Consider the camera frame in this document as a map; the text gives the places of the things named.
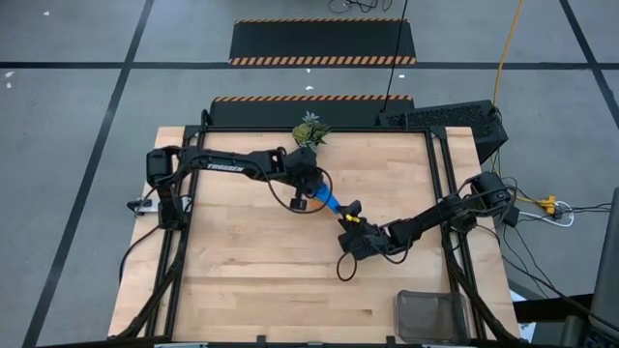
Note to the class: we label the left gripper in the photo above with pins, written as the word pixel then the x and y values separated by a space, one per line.
pixel 304 171

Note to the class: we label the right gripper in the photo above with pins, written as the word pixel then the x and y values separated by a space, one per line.
pixel 370 239

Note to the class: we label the small blue measuring cup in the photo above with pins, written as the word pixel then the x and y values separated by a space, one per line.
pixel 330 200

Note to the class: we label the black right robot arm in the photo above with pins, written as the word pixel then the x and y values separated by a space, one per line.
pixel 435 215

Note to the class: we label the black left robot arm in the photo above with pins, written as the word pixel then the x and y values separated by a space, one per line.
pixel 227 162

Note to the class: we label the grey transparent basket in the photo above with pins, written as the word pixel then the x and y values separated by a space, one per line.
pixel 430 316

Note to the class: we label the potted succulent plant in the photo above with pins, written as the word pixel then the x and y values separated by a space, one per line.
pixel 309 133

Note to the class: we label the black ramp two hazard stripes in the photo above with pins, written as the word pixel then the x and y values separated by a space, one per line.
pixel 321 41

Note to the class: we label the black perforated computer case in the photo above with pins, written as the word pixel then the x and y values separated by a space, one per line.
pixel 450 118

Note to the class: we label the yellow power plug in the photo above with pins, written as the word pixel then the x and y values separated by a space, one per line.
pixel 548 204

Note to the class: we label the black floor stand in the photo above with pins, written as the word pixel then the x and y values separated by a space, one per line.
pixel 546 309

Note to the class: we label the grey panel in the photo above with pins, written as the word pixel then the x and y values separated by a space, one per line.
pixel 609 270

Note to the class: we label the black metal table frame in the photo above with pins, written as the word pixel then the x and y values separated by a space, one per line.
pixel 242 129

